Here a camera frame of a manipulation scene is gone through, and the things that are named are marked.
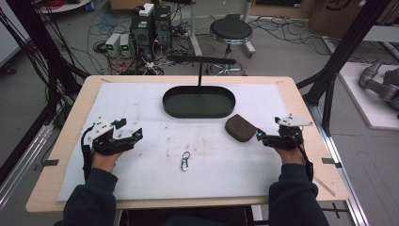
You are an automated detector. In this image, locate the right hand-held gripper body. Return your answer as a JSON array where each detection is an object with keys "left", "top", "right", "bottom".
[{"left": 263, "top": 114, "right": 313, "bottom": 151}]

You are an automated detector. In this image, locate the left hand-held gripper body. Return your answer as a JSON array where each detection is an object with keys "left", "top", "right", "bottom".
[{"left": 87, "top": 117, "right": 136, "bottom": 156}]

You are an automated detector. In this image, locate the brown pouch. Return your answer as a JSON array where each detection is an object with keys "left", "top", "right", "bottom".
[{"left": 224, "top": 113, "right": 259, "bottom": 143}]

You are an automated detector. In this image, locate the person's right hand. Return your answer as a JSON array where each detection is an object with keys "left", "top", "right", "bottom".
[{"left": 276, "top": 144, "right": 307, "bottom": 166}]

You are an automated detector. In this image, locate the person's left hand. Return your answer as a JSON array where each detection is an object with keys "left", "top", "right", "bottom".
[{"left": 91, "top": 152, "right": 124, "bottom": 173}]

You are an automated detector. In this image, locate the black tape strip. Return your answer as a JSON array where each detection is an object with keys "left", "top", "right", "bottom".
[
  {"left": 321, "top": 157, "right": 343, "bottom": 169},
  {"left": 33, "top": 158, "right": 60, "bottom": 172}
]

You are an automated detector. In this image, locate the white table mat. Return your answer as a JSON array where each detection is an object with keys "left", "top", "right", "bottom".
[{"left": 56, "top": 82, "right": 292, "bottom": 202}]

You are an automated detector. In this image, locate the silver carabiner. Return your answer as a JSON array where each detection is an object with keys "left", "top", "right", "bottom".
[{"left": 180, "top": 151, "right": 192, "bottom": 172}]

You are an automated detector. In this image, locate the black oval tray with T-bar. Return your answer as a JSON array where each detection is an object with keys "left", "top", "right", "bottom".
[{"left": 162, "top": 55, "right": 237, "bottom": 120}]

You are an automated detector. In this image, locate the grey power supply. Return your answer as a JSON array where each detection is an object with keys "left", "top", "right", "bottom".
[
  {"left": 104, "top": 32, "right": 122, "bottom": 58},
  {"left": 119, "top": 33, "right": 133, "bottom": 58}
]

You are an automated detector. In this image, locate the white table leg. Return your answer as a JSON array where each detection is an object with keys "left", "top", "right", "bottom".
[
  {"left": 240, "top": 0, "right": 257, "bottom": 59},
  {"left": 187, "top": 0, "right": 204, "bottom": 57}
]

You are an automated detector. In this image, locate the white platform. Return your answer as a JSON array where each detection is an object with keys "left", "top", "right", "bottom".
[{"left": 338, "top": 61, "right": 399, "bottom": 132}]

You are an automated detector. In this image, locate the black computer tower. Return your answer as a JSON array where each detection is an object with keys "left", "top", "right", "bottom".
[
  {"left": 152, "top": 5, "right": 173, "bottom": 51},
  {"left": 129, "top": 11, "right": 155, "bottom": 61}
]

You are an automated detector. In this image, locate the black round stool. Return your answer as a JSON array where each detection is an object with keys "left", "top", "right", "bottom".
[{"left": 209, "top": 13, "right": 254, "bottom": 76}]

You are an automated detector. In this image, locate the white box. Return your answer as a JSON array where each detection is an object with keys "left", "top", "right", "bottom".
[{"left": 137, "top": 2, "right": 155, "bottom": 18}]

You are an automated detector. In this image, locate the cardboard box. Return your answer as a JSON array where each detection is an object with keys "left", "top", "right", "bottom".
[{"left": 308, "top": 0, "right": 399, "bottom": 40}]

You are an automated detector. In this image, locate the white round table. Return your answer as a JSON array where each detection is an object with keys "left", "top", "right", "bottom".
[{"left": 35, "top": 0, "right": 92, "bottom": 15}]

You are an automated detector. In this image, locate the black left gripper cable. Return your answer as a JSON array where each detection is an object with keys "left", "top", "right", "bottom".
[{"left": 80, "top": 124, "right": 96, "bottom": 183}]

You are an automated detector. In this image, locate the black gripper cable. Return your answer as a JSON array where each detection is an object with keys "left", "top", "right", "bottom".
[
  {"left": 286, "top": 130, "right": 314, "bottom": 183},
  {"left": 80, "top": 124, "right": 96, "bottom": 183}
]

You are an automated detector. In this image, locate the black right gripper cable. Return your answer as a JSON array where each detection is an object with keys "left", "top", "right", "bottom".
[{"left": 286, "top": 130, "right": 314, "bottom": 183}]

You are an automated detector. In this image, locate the aluminium rail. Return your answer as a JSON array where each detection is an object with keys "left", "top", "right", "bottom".
[
  {"left": 0, "top": 122, "right": 55, "bottom": 210},
  {"left": 308, "top": 103, "right": 371, "bottom": 226}
]

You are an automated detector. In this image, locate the tangle of floor cables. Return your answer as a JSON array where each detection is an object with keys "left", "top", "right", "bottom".
[{"left": 59, "top": 3, "right": 196, "bottom": 76}]

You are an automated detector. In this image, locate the black frame post with cables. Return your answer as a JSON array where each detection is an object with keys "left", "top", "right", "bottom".
[{"left": 0, "top": 0, "right": 90, "bottom": 126}]

